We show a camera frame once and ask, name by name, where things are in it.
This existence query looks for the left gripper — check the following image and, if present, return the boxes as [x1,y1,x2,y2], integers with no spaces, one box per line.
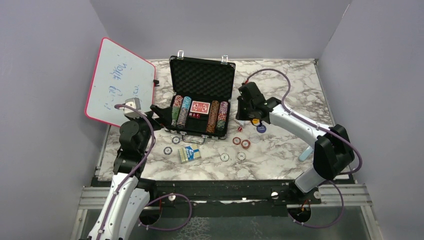
[129,105,172,153]

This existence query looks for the orange dealer button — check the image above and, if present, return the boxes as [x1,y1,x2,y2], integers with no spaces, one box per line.
[251,119,261,126]

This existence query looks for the blue dealer button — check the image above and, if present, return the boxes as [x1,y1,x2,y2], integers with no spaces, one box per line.
[256,124,267,134]

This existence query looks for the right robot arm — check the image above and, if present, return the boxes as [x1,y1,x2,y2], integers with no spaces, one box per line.
[236,82,355,204]

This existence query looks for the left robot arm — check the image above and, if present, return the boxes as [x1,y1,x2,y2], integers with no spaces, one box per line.
[86,103,172,240]

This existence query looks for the red green chip stack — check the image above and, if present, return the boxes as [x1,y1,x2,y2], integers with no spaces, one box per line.
[171,95,184,127]

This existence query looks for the clear plastic triangle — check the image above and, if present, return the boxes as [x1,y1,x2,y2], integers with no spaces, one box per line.
[234,119,246,128]

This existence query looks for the blue orange chip stack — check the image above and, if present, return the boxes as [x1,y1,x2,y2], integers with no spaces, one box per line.
[176,96,192,129]

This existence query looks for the grey poker chip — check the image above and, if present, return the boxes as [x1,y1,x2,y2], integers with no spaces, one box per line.
[172,136,181,145]

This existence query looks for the purple green chip stack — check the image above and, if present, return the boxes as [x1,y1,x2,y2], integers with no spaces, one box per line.
[216,101,229,131]

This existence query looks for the red dice in case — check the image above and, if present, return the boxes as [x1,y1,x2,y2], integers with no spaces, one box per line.
[188,112,201,119]

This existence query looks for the red playing card deck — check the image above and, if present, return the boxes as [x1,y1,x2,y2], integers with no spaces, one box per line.
[189,100,211,115]

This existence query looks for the black whiteboard clip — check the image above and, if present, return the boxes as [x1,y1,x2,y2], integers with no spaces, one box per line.
[153,79,160,87]

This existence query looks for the blue white poker chip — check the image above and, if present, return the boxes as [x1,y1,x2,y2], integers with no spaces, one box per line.
[163,146,173,155]

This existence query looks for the red poker chip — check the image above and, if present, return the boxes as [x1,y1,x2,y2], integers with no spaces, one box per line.
[232,136,242,145]
[240,139,251,150]

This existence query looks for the red poker chip right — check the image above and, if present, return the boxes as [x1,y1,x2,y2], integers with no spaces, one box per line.
[240,139,251,150]

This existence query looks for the black poker case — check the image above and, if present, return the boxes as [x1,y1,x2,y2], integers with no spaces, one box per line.
[165,50,236,144]

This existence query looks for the orange black chip stack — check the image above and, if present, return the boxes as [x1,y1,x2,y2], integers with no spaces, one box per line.
[206,100,220,133]

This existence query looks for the blue playing card deck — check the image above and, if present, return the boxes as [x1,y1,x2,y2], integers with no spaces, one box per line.
[177,144,202,164]

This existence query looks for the white poker chip right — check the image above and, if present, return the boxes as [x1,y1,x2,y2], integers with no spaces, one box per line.
[236,152,247,161]

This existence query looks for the pink framed whiteboard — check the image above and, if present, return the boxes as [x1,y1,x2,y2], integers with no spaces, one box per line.
[84,37,156,127]

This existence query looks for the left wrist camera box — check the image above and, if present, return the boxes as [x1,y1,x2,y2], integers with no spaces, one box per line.
[123,97,141,119]

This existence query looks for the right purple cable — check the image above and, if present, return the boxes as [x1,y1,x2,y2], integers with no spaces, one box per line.
[245,68,364,176]

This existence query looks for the purple cable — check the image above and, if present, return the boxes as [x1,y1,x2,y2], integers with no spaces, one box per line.
[95,103,157,240]
[245,68,364,176]

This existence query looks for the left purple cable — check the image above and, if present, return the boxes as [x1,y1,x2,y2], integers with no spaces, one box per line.
[95,103,157,240]

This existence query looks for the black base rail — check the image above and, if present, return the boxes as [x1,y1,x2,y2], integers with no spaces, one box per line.
[130,178,322,224]

